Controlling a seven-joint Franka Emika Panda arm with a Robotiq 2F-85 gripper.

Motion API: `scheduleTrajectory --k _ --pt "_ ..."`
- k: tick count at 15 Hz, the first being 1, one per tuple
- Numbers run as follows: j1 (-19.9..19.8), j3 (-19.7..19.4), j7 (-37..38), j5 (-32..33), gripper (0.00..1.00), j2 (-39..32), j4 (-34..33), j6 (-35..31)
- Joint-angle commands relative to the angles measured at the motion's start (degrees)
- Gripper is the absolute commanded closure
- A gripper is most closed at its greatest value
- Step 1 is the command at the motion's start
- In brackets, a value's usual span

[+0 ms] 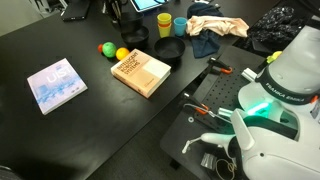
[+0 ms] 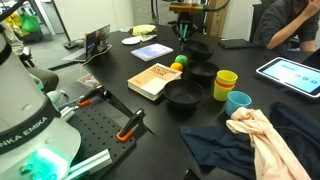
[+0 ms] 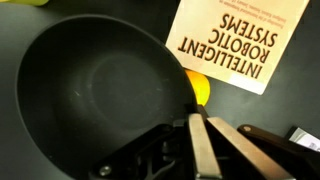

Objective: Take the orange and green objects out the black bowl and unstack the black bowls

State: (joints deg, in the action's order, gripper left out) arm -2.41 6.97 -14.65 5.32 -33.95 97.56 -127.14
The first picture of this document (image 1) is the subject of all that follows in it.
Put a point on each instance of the silver metal cylinder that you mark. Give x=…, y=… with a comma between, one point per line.
x=225, y=112

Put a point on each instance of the black patterned fabric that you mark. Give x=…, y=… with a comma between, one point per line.
x=276, y=26

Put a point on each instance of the small red ball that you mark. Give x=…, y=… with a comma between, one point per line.
x=100, y=48

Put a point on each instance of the orange hardcover book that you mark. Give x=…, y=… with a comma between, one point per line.
x=141, y=71

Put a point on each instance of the white tablet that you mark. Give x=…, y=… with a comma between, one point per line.
x=146, y=4

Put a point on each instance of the small yellow green object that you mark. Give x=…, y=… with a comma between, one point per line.
x=274, y=56

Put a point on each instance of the tan rubber band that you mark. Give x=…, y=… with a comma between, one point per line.
x=226, y=165

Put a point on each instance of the dark blue cloth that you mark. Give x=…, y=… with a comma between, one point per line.
x=205, y=45

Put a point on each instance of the aluminium extrusion bar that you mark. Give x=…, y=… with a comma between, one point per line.
x=250, y=74

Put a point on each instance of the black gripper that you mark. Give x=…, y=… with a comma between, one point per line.
x=111, y=2

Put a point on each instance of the blue white UIST book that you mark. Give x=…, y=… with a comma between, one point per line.
x=56, y=85

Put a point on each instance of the orange ball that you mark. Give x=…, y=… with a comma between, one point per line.
x=122, y=53

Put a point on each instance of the pink cloth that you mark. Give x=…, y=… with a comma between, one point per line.
x=216, y=26

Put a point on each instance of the orange plastic cup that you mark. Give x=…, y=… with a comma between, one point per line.
x=164, y=24

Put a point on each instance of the blue plastic cup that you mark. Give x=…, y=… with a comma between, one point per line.
x=180, y=26

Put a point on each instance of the green ball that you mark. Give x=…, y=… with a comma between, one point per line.
x=109, y=49

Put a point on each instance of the silver foil packet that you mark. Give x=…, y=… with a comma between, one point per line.
x=207, y=161

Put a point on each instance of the yellow-green plastic cup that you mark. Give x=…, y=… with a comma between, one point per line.
x=164, y=32
x=164, y=17

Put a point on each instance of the small metal washer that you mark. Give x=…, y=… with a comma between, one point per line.
x=190, y=119

